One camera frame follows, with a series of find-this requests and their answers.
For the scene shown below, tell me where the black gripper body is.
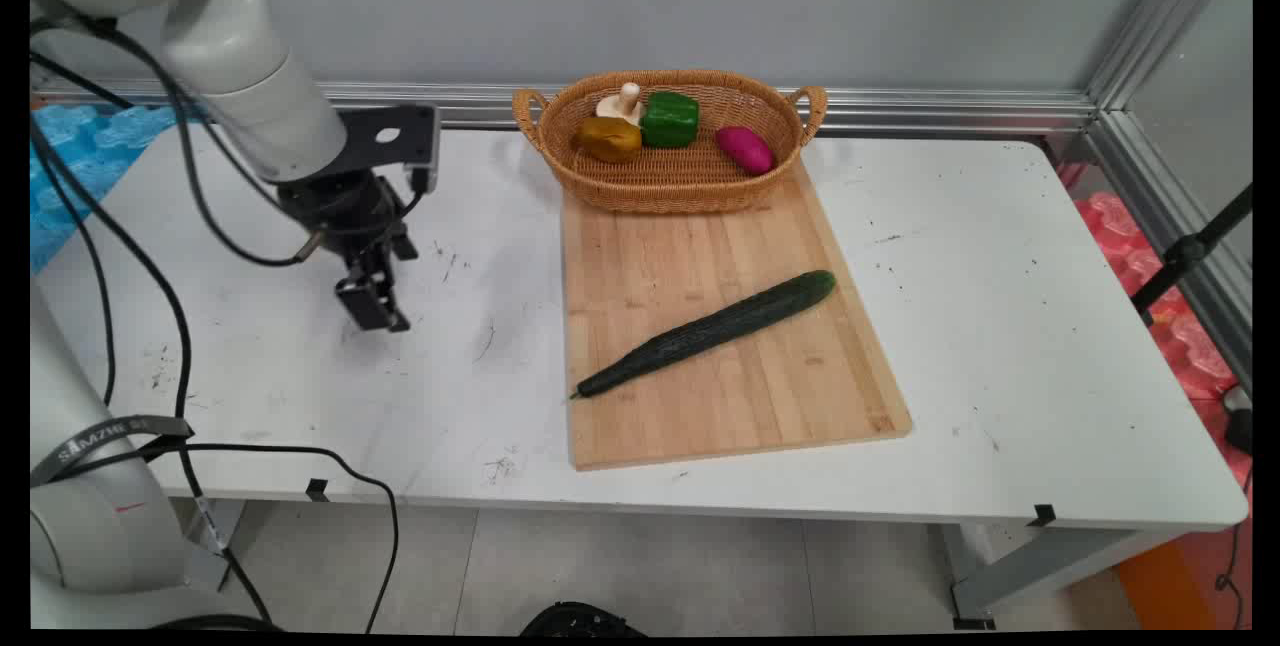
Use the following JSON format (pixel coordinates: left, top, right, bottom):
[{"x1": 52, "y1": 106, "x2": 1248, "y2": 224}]
[{"x1": 277, "y1": 169, "x2": 421, "y2": 279}]

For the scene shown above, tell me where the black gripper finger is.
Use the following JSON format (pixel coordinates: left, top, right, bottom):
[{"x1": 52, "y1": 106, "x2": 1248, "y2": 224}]
[
  {"x1": 370, "y1": 264, "x2": 413, "y2": 333},
  {"x1": 334, "y1": 271, "x2": 389, "y2": 332}
]

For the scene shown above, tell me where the yellow-brown toy potato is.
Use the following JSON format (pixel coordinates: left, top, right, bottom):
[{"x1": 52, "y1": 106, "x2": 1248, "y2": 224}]
[{"x1": 575, "y1": 116, "x2": 643, "y2": 165}]

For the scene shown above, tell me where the blue foam mat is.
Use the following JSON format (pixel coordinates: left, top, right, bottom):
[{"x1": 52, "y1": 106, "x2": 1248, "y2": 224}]
[{"x1": 30, "y1": 103, "x2": 207, "y2": 273}]

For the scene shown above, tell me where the grey metal table leg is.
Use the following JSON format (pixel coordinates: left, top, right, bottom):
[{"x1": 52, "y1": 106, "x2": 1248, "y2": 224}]
[
  {"x1": 178, "y1": 498, "x2": 247, "y2": 594},
  {"x1": 938, "y1": 523, "x2": 1183, "y2": 630}
]

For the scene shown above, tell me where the beige toy mushroom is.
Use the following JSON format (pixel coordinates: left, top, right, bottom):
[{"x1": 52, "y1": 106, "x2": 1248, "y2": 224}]
[{"x1": 596, "y1": 83, "x2": 647, "y2": 127}]

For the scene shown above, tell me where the woven wicker basket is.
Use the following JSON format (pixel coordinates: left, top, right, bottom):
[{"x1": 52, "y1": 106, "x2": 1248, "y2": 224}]
[{"x1": 512, "y1": 69, "x2": 829, "y2": 216}]

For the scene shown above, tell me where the long dark green cucumber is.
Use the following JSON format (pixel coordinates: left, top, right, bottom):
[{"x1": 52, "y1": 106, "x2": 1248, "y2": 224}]
[{"x1": 570, "y1": 270, "x2": 838, "y2": 401}]

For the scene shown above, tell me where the bamboo cutting board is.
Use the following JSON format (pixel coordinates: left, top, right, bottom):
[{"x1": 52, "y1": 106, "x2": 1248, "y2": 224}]
[{"x1": 560, "y1": 158, "x2": 913, "y2": 472}]

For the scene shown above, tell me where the green bell pepper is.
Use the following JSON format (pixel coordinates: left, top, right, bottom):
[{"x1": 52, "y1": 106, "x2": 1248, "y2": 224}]
[{"x1": 640, "y1": 91, "x2": 701, "y2": 150}]

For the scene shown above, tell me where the black object on floor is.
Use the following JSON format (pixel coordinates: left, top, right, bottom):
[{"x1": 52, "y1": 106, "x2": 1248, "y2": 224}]
[{"x1": 519, "y1": 601, "x2": 650, "y2": 638}]

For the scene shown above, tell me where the magenta toy sweet potato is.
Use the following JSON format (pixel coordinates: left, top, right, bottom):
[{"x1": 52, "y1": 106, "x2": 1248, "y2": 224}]
[{"x1": 715, "y1": 126, "x2": 775, "y2": 177}]

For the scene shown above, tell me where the black tripod pole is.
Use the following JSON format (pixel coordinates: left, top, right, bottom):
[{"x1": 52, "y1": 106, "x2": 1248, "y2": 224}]
[{"x1": 1130, "y1": 183, "x2": 1253, "y2": 328}]

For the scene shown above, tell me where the red foam mat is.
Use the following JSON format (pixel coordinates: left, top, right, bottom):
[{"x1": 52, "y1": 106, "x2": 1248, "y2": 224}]
[{"x1": 1060, "y1": 161, "x2": 1253, "y2": 489}]

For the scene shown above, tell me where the orange floor panel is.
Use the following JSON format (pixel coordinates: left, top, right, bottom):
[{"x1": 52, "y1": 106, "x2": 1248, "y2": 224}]
[{"x1": 1110, "y1": 538, "x2": 1223, "y2": 633}]

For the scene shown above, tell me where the small black device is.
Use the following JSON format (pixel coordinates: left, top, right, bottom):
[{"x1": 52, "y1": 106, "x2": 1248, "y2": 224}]
[{"x1": 1222, "y1": 385, "x2": 1253, "y2": 458}]

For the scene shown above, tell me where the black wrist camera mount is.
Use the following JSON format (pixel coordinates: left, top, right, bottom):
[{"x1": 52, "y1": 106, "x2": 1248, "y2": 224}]
[{"x1": 333, "y1": 104, "x2": 442, "y2": 197}]

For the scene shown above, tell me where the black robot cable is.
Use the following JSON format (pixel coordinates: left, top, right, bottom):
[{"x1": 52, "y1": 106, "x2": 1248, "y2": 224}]
[{"x1": 30, "y1": 16, "x2": 433, "y2": 635}]

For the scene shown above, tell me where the grey printed strap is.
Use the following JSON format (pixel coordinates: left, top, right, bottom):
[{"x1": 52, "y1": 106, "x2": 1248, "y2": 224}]
[{"x1": 30, "y1": 415, "x2": 195, "y2": 488}]

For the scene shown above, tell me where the thin black floor cable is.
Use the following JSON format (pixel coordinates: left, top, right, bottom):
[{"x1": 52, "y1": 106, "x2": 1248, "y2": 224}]
[{"x1": 1214, "y1": 516, "x2": 1247, "y2": 629}]

